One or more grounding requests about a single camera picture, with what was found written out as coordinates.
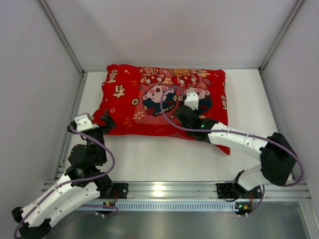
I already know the red printed pillowcase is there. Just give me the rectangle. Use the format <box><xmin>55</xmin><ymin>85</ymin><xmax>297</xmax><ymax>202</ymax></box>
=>
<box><xmin>93</xmin><ymin>64</ymin><xmax>228</xmax><ymax>140</ymax></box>

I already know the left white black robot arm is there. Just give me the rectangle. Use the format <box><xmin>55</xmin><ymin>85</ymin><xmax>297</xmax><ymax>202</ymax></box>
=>
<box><xmin>11</xmin><ymin>111</ymin><xmax>116</xmax><ymax>239</ymax></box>

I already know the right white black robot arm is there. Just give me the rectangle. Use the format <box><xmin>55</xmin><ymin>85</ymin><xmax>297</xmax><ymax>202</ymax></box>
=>
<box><xmin>175</xmin><ymin>106</ymin><xmax>297</xmax><ymax>196</ymax></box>

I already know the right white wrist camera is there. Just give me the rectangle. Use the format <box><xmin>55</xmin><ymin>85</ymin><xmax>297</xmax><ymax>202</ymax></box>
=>
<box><xmin>184</xmin><ymin>92</ymin><xmax>199</xmax><ymax>111</ymax></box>

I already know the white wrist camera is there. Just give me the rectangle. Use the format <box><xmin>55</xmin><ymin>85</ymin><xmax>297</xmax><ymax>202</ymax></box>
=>
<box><xmin>74</xmin><ymin>113</ymin><xmax>94</xmax><ymax>132</ymax></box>
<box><xmin>184</xmin><ymin>92</ymin><xmax>199</xmax><ymax>111</ymax></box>

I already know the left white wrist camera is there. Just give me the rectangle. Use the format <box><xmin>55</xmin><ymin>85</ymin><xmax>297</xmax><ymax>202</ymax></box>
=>
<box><xmin>74</xmin><ymin>113</ymin><xmax>94</xmax><ymax>132</ymax></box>

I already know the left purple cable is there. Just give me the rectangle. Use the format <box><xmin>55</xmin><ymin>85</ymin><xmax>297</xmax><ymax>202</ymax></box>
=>
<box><xmin>13</xmin><ymin>125</ymin><xmax>119</xmax><ymax>239</ymax></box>

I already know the purple cable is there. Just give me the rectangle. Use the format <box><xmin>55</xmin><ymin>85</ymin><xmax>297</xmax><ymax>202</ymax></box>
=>
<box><xmin>13</xmin><ymin>125</ymin><xmax>119</xmax><ymax>239</ymax></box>
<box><xmin>160</xmin><ymin>86</ymin><xmax>304</xmax><ymax>217</ymax></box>

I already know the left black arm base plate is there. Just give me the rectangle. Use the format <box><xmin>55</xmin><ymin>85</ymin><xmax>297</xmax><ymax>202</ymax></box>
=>
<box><xmin>109</xmin><ymin>183</ymin><xmax>129</xmax><ymax>199</ymax></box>

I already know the left aluminium frame post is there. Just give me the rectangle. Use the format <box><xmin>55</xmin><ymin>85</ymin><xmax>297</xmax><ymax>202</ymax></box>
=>
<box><xmin>37</xmin><ymin>0</ymin><xmax>87</xmax><ymax>75</ymax></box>

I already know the aluminium frame post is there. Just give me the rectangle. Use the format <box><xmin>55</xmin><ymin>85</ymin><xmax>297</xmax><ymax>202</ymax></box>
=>
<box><xmin>37</xmin><ymin>0</ymin><xmax>87</xmax><ymax>75</ymax></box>
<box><xmin>258</xmin><ymin>0</ymin><xmax>307</xmax><ymax>75</ymax></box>

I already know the slotted grey cable duct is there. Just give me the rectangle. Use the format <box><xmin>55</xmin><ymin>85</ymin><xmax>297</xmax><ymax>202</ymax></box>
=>
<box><xmin>74</xmin><ymin>201</ymin><xmax>252</xmax><ymax>212</ymax></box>

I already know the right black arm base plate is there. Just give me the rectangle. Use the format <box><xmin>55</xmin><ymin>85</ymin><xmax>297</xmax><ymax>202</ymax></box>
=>
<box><xmin>216</xmin><ymin>183</ymin><xmax>262</xmax><ymax>202</ymax></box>

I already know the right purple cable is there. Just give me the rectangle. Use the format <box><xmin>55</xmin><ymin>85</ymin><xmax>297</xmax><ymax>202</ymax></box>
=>
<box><xmin>160</xmin><ymin>86</ymin><xmax>304</xmax><ymax>217</ymax></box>

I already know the aluminium mounting rail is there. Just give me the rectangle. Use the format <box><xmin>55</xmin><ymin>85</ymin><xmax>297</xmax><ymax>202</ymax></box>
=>
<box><xmin>41</xmin><ymin>180</ymin><xmax>312</xmax><ymax>200</ymax></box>

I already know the right aluminium frame post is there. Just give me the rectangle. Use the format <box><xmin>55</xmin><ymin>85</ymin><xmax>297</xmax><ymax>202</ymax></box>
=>
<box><xmin>258</xmin><ymin>0</ymin><xmax>307</xmax><ymax>75</ymax></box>

